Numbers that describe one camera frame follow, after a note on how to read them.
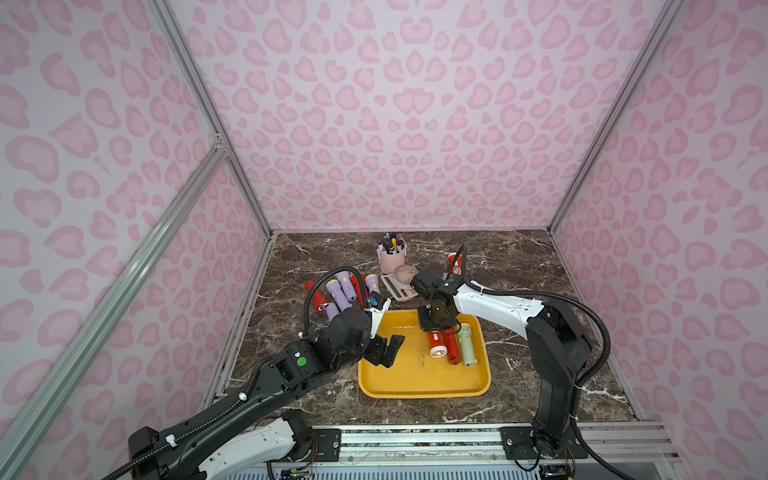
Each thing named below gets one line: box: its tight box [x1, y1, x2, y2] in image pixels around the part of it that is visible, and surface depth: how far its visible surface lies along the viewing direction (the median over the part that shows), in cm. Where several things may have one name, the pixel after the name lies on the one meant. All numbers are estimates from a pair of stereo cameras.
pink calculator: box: [380, 273, 419, 302], surface depth 102 cm
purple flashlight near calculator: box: [365, 273, 381, 293], surface depth 103 cm
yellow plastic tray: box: [358, 310, 491, 399], surface depth 86 cm
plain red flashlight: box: [443, 327, 461, 366], surface depth 90 cm
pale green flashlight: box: [459, 323, 478, 367], surface depth 89 cm
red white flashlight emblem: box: [428, 330, 448, 358], surface depth 85 cm
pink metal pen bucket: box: [376, 239, 407, 275], surface depth 105 cm
